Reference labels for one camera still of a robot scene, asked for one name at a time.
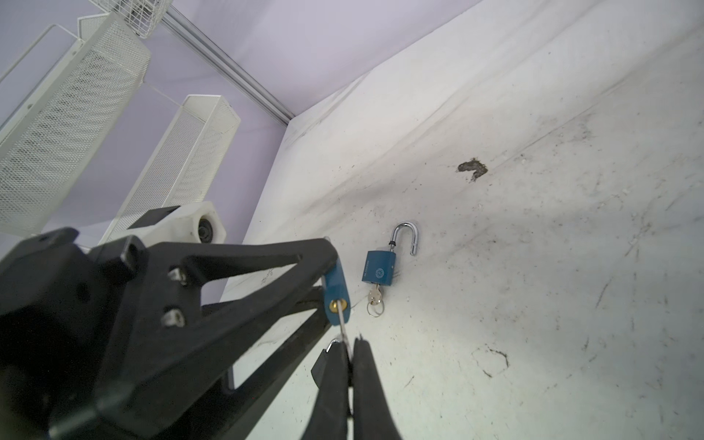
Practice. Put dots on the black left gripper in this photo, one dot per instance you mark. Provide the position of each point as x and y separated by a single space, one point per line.
58 307

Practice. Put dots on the large blue padlock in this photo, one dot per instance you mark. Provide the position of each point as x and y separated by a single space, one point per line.
380 264

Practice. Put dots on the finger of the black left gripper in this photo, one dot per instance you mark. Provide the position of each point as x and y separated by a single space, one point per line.
192 311
232 414

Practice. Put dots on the white wire basket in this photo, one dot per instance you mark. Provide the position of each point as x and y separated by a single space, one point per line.
142 16

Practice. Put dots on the white mesh two-tier shelf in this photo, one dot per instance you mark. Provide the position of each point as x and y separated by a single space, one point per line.
49 140

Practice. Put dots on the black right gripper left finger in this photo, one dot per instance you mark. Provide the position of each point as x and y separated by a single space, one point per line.
329 419

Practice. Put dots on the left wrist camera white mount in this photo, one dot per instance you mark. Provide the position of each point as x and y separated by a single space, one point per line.
190 223

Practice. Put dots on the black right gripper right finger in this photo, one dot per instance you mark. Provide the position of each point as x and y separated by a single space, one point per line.
372 418

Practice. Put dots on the small blue padlock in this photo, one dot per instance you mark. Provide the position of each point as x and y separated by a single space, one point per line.
336 296

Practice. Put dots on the aluminium frame left wall bar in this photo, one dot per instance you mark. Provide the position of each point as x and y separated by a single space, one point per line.
185 30

